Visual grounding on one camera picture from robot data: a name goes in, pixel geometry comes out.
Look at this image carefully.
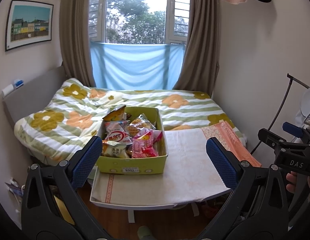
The light green slipper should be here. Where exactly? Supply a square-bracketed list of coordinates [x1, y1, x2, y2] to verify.
[137, 225, 154, 240]

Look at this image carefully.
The framed houses picture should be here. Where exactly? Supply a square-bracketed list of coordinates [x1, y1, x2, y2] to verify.
[5, 0, 54, 52]

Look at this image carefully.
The black curved pole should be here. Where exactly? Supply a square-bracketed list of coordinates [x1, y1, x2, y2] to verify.
[250, 73, 310, 155]

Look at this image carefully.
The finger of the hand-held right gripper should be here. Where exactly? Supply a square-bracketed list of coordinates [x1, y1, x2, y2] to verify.
[282, 122, 310, 143]
[257, 128, 308, 155]

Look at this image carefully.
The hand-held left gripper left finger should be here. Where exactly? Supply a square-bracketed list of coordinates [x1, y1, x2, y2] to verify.
[21, 135, 105, 240]

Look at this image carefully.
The light blue cloth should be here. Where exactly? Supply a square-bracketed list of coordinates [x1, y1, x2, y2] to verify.
[90, 42, 184, 90]

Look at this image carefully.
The flowered striped quilt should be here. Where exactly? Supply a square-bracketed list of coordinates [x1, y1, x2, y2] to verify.
[14, 78, 248, 167]

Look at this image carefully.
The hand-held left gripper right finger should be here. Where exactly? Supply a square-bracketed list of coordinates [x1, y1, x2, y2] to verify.
[206, 137, 289, 240]

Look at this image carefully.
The waffle biscuit packet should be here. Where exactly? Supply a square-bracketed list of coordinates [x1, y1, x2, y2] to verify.
[130, 116, 157, 137]

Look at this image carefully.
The green cardboard box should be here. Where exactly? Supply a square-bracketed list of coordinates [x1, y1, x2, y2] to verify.
[96, 106, 168, 175]

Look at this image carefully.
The yellow orange snack packet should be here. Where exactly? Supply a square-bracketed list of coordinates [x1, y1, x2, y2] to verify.
[102, 104, 126, 122]

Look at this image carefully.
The window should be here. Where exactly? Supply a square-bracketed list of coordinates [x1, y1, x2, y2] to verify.
[88, 0, 192, 45]

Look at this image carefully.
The grey headboard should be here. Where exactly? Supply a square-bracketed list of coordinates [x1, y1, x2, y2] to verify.
[2, 66, 66, 128]

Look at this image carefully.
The red white shrimp chip packet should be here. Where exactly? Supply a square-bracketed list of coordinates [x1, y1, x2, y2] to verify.
[104, 121, 133, 144]

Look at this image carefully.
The large pink snack packet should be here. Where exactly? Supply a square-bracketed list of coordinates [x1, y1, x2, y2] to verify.
[132, 127, 163, 158]

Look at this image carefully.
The person's right hand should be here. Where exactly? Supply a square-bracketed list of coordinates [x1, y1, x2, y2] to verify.
[286, 171, 298, 193]

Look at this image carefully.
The white round object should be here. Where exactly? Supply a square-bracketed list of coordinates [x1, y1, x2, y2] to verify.
[295, 87, 310, 130]

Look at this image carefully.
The white corn snack packet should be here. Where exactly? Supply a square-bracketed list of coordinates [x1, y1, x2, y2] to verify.
[102, 141, 125, 158]

